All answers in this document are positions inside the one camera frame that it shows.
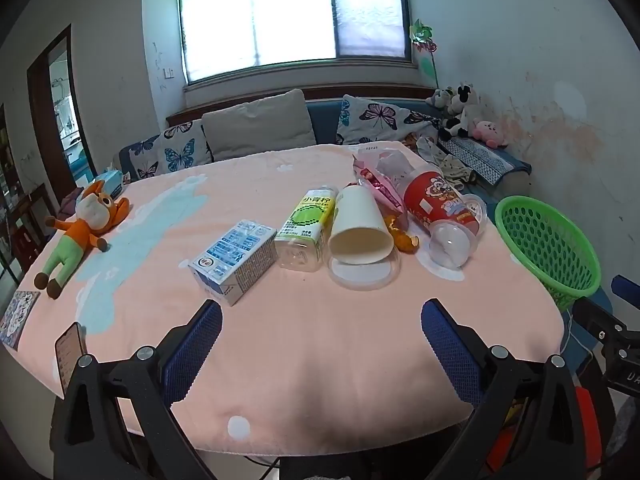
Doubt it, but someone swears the black white cow plush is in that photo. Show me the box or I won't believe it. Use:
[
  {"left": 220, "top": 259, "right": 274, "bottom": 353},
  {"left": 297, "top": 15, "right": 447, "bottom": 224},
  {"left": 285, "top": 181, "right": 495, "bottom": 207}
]
[{"left": 439, "top": 82, "right": 482, "bottom": 142}]

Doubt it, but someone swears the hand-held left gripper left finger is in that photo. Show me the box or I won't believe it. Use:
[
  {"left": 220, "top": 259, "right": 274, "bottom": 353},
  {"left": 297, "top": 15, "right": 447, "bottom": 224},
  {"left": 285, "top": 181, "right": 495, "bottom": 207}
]
[{"left": 49, "top": 299, "right": 224, "bottom": 480}]

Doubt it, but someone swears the window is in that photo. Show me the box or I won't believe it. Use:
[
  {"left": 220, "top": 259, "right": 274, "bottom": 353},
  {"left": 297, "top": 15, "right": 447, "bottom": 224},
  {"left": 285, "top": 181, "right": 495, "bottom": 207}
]
[{"left": 176, "top": 0, "right": 413, "bottom": 86}]

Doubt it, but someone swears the beige pillow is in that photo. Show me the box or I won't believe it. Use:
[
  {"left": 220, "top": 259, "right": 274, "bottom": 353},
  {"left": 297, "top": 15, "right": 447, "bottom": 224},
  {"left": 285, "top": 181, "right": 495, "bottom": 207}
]
[{"left": 201, "top": 89, "right": 317, "bottom": 162}]

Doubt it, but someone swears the person's right forearm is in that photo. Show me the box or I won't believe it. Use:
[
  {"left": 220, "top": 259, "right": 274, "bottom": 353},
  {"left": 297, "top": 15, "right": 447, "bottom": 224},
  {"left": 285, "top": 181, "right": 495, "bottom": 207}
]
[{"left": 607, "top": 400, "right": 640, "bottom": 466}]

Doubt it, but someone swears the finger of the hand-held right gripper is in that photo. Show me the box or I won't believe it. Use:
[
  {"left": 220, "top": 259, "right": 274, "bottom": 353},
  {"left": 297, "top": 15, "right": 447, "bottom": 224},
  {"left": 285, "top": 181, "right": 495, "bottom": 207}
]
[
  {"left": 571, "top": 297, "right": 632, "bottom": 342},
  {"left": 611, "top": 274, "right": 640, "bottom": 311}
]

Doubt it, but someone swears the dark wooden furniture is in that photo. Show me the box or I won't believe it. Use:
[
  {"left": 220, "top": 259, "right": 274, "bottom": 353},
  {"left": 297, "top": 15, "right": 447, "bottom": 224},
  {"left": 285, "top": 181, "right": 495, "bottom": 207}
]
[{"left": 0, "top": 105, "right": 51, "bottom": 281}]

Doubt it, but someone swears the white paper cup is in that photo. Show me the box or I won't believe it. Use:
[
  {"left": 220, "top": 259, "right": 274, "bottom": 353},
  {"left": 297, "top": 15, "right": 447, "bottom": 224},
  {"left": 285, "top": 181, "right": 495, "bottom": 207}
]
[{"left": 327, "top": 185, "right": 396, "bottom": 266}]

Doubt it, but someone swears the striped blue white mat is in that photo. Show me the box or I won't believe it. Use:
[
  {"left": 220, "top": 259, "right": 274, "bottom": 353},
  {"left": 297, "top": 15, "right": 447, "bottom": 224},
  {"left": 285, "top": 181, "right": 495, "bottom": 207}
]
[{"left": 440, "top": 135, "right": 522, "bottom": 184}]

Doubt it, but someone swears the smartphone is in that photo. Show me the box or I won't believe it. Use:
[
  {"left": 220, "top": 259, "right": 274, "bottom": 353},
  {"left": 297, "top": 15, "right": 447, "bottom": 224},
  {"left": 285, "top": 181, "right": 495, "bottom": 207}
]
[{"left": 54, "top": 322, "right": 87, "bottom": 401}]

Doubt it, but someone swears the pink printed blanket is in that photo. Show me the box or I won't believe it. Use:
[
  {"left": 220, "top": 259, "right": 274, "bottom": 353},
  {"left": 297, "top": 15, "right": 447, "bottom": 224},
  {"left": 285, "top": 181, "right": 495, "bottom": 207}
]
[{"left": 0, "top": 142, "right": 567, "bottom": 453}]

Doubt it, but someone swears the pink snack bag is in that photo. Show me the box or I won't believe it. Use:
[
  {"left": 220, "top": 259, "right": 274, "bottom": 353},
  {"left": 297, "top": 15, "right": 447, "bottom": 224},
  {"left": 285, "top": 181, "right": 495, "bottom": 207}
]
[{"left": 352, "top": 147, "right": 417, "bottom": 217}]

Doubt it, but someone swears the red printed plastic cup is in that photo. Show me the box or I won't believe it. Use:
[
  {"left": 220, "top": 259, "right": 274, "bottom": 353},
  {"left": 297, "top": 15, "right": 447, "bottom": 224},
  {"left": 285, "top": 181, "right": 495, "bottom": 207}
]
[{"left": 403, "top": 167, "right": 489, "bottom": 269}]

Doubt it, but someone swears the blue white milk carton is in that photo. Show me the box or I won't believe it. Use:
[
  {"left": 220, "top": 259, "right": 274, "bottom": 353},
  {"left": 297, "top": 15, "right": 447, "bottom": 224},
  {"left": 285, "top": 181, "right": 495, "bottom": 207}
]
[{"left": 188, "top": 219, "right": 278, "bottom": 307}]

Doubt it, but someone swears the butterfly print sofa cover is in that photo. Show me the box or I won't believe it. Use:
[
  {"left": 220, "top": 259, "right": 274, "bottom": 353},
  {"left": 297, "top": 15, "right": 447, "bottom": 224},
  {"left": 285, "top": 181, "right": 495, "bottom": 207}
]
[{"left": 119, "top": 135, "right": 162, "bottom": 182}]

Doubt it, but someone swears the green label plastic bottle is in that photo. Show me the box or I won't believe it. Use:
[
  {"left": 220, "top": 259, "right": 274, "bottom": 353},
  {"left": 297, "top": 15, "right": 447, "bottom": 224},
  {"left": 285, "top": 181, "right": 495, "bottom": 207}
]
[{"left": 274, "top": 187, "right": 339, "bottom": 273}]

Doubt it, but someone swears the red plastic object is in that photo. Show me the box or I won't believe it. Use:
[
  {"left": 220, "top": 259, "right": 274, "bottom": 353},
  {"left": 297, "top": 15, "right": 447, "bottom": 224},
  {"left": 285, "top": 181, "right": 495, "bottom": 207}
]
[{"left": 487, "top": 385, "right": 605, "bottom": 473}]

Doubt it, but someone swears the orange gold snack packet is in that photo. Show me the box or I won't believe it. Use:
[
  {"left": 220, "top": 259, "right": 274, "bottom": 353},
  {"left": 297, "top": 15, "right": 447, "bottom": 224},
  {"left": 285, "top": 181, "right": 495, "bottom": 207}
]
[{"left": 382, "top": 214, "right": 421, "bottom": 254}]

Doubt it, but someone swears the colourful pinwheel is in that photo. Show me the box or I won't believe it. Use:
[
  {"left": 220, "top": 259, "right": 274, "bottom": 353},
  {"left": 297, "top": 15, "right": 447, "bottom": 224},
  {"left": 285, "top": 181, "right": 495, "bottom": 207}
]
[{"left": 409, "top": 19, "right": 441, "bottom": 88}]

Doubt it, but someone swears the crumpled beige cloth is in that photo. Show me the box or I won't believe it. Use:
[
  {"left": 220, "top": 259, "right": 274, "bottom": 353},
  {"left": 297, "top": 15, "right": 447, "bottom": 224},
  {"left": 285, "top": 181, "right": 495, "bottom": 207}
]
[{"left": 417, "top": 135, "right": 479, "bottom": 187}]

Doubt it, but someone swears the grey plush toy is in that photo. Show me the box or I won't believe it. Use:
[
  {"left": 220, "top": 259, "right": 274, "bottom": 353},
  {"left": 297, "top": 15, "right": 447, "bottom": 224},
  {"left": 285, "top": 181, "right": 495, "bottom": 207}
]
[{"left": 426, "top": 87, "right": 454, "bottom": 109}]

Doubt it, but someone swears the patterned square coaster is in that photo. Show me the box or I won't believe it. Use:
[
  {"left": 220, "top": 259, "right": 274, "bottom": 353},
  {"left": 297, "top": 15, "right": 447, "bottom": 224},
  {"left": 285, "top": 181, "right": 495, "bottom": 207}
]
[{"left": 0, "top": 290, "right": 41, "bottom": 352}]

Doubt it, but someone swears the pink round plush toy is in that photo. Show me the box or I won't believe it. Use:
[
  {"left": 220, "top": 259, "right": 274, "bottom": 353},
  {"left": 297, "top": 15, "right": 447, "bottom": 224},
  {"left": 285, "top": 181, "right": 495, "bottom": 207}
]
[{"left": 470, "top": 120, "right": 509, "bottom": 149}]

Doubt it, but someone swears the brown door frame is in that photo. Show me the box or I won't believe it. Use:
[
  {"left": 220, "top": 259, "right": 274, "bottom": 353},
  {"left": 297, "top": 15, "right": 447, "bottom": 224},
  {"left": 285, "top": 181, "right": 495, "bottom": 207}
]
[{"left": 27, "top": 24, "right": 99, "bottom": 179}]

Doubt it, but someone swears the green plastic basket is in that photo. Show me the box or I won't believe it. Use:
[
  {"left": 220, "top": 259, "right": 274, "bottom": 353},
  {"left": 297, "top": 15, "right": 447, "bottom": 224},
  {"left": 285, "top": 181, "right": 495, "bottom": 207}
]
[{"left": 495, "top": 195, "right": 602, "bottom": 311}]

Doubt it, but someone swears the large butterfly print pillow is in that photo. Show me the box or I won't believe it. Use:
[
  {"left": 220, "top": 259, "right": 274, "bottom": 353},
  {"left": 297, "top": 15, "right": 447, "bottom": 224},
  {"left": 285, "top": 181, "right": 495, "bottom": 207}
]
[{"left": 336, "top": 94, "right": 443, "bottom": 147}]

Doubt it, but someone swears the blue tissue pack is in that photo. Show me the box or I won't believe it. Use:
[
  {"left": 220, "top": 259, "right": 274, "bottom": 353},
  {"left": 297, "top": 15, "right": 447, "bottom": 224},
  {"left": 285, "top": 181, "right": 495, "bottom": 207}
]
[{"left": 92, "top": 170, "right": 126, "bottom": 199}]

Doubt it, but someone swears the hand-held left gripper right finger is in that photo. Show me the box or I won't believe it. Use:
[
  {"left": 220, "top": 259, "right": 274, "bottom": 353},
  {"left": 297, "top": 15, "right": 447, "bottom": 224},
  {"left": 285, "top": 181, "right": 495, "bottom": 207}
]
[{"left": 420, "top": 298, "right": 593, "bottom": 480}]

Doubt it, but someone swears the orange fox plush toy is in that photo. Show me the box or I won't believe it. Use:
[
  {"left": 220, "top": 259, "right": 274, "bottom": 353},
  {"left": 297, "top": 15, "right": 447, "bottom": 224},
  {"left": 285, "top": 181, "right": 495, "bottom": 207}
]
[{"left": 34, "top": 179, "right": 131, "bottom": 300}]

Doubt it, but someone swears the small butterfly print pillow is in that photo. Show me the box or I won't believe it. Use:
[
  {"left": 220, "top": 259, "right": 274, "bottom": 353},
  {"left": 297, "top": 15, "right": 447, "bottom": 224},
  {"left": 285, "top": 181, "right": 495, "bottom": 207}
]
[{"left": 157, "top": 120, "right": 214, "bottom": 175}]

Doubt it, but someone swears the blue sofa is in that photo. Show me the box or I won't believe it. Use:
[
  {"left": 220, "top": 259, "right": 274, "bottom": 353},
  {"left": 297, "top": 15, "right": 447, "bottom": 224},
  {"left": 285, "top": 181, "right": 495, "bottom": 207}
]
[{"left": 112, "top": 97, "right": 533, "bottom": 197}]

